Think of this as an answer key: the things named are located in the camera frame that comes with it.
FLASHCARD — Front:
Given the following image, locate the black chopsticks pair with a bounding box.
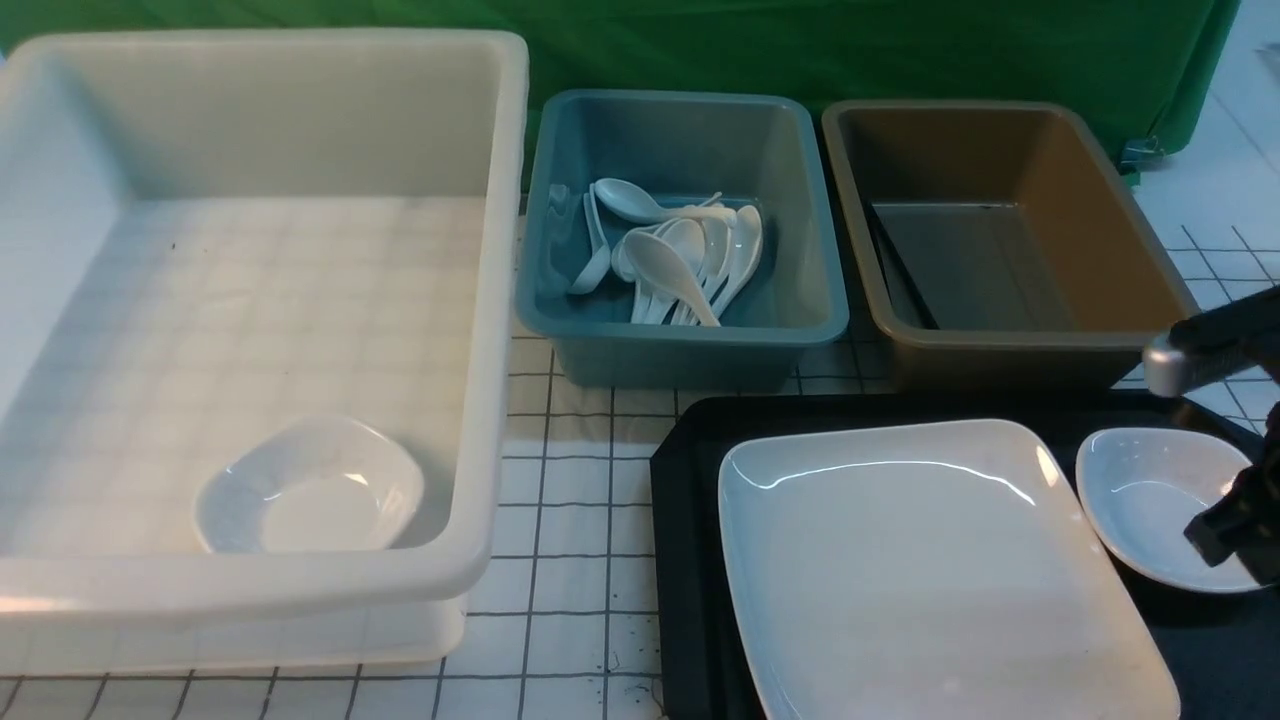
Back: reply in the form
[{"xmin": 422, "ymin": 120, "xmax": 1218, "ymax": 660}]
[{"xmin": 861, "ymin": 202, "xmax": 938, "ymax": 331}]

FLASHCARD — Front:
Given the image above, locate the white spoon far right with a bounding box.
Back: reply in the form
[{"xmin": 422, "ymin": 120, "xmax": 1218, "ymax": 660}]
[{"xmin": 710, "ymin": 204, "xmax": 764, "ymax": 319}]

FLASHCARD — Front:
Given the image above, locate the white spoon top of pile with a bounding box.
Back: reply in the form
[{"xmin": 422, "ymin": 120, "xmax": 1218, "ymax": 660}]
[{"xmin": 591, "ymin": 178, "xmax": 737, "ymax": 225}]

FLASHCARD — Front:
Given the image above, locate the white square rice plate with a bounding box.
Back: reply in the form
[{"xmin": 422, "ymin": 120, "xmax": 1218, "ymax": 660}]
[{"xmin": 718, "ymin": 419, "xmax": 1181, "ymax": 719}]

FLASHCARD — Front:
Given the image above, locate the white round spoon behind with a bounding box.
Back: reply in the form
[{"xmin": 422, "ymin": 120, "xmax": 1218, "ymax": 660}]
[{"xmin": 611, "ymin": 227, "xmax": 649, "ymax": 284}]

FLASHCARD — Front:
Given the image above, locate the metal binder clip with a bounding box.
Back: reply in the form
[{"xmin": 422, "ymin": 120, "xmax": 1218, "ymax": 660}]
[{"xmin": 1116, "ymin": 137, "xmax": 1166, "ymax": 176}]

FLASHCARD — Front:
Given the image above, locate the black serving tray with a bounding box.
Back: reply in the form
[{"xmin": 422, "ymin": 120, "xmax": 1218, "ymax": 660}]
[{"xmin": 649, "ymin": 389, "xmax": 1279, "ymax": 719}]

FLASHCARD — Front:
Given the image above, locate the white ceramic soup spoon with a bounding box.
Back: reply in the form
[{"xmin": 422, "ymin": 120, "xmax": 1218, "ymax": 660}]
[{"xmin": 622, "ymin": 231, "xmax": 721, "ymax": 327}]

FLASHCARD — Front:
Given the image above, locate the green backdrop cloth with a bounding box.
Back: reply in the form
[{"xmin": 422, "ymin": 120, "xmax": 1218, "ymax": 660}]
[{"xmin": 1, "ymin": 1, "xmax": 1239, "ymax": 159}]

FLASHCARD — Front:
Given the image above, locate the brown plastic bin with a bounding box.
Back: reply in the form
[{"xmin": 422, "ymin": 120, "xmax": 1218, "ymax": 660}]
[{"xmin": 820, "ymin": 100, "xmax": 1198, "ymax": 392}]

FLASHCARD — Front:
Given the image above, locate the large white plastic bin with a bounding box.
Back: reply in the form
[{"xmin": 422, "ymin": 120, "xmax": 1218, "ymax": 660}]
[{"xmin": 3, "ymin": 28, "xmax": 530, "ymax": 676}]

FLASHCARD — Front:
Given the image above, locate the white spoon far left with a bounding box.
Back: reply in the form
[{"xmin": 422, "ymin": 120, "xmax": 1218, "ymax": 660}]
[{"xmin": 567, "ymin": 183, "xmax": 611, "ymax": 296}]

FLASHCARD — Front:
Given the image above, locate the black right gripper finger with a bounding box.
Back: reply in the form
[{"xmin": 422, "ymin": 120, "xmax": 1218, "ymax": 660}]
[{"xmin": 1184, "ymin": 465, "xmax": 1279, "ymax": 585}]

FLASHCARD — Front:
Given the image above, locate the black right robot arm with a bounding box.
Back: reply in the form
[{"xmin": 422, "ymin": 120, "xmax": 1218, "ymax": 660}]
[{"xmin": 1143, "ymin": 287, "xmax": 1279, "ymax": 587}]

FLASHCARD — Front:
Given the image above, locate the blue plastic bin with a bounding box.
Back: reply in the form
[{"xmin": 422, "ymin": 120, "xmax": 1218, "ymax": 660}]
[{"xmin": 515, "ymin": 88, "xmax": 849, "ymax": 392}]

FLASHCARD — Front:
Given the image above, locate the white spoon centre pile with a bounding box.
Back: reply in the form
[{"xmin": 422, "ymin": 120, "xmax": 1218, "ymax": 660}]
[{"xmin": 625, "ymin": 218, "xmax": 709, "ymax": 325}]

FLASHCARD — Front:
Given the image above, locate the white bowl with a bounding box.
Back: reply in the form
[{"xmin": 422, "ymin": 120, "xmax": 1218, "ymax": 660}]
[
  {"xmin": 192, "ymin": 414, "xmax": 426, "ymax": 553},
  {"xmin": 1075, "ymin": 427, "xmax": 1263, "ymax": 594}
]

